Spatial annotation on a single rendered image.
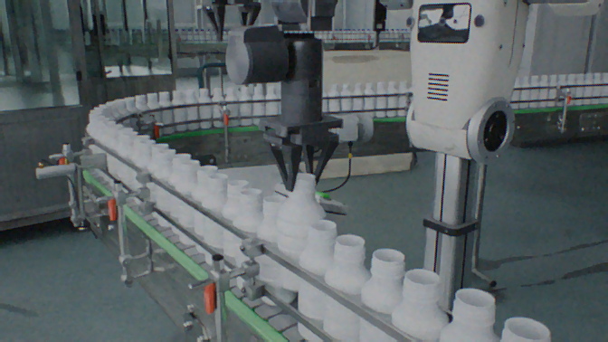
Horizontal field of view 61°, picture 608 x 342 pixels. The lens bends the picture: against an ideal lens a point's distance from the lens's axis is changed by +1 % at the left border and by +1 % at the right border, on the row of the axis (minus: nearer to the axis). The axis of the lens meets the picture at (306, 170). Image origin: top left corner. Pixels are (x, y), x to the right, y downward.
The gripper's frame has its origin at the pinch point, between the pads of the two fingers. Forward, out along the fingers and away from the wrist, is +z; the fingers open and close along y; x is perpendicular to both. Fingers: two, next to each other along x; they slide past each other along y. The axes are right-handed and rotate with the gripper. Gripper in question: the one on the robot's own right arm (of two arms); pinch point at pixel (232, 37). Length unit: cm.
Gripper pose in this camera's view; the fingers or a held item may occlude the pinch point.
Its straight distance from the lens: 113.2
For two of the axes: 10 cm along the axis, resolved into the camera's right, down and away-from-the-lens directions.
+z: 0.0, 9.6, 2.8
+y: -8.0, 1.7, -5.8
